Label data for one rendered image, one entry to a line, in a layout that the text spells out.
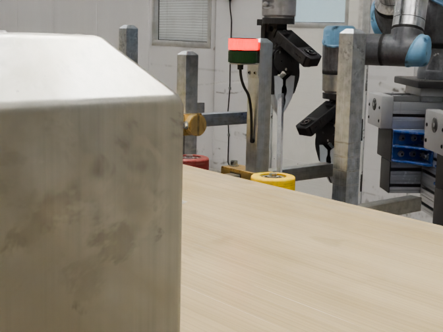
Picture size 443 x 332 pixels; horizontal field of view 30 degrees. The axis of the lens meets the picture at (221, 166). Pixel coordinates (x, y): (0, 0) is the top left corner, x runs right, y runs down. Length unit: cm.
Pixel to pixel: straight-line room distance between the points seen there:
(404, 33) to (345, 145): 51
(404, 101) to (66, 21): 663
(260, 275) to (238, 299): 9
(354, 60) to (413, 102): 82
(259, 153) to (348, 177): 25
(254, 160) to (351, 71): 32
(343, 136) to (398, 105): 79
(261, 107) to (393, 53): 40
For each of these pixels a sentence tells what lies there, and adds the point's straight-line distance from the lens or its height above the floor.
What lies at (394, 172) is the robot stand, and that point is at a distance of 233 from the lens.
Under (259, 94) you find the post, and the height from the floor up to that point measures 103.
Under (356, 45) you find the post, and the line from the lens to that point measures 152.
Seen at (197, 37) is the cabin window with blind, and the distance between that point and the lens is 664.
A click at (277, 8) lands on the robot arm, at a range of 180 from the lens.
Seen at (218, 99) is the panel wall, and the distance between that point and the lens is 633.
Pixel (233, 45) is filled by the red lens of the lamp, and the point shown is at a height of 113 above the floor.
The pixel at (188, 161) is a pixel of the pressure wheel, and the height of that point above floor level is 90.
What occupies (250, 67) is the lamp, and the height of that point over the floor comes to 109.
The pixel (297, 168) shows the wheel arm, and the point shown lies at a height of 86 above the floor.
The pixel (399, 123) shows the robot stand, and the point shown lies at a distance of 232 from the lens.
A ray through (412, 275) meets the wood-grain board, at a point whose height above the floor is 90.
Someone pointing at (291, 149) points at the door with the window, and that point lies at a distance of 568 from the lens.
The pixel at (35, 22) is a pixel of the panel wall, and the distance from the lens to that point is 942.
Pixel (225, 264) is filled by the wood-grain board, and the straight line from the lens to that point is 95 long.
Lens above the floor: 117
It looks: 10 degrees down
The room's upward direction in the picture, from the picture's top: 1 degrees clockwise
